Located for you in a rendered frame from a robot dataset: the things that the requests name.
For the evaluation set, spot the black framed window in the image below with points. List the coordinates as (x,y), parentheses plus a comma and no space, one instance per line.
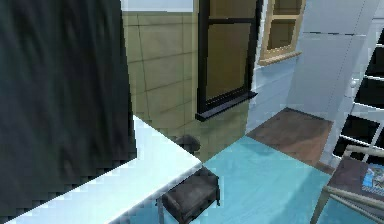
(226,56)

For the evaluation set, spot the white table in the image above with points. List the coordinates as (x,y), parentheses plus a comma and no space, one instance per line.
(140,173)

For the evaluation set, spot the dark grey stool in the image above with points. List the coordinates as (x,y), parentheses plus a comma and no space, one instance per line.
(191,195)

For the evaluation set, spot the light wood framed window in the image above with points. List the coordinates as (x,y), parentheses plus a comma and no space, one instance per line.
(281,30)

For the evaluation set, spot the white round door knob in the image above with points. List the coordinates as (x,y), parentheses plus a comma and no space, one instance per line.
(353,83)

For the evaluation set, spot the white framed glass door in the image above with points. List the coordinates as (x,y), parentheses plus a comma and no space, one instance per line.
(361,100)

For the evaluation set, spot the blue picture book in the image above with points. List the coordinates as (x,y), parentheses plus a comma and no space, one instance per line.
(375,178)

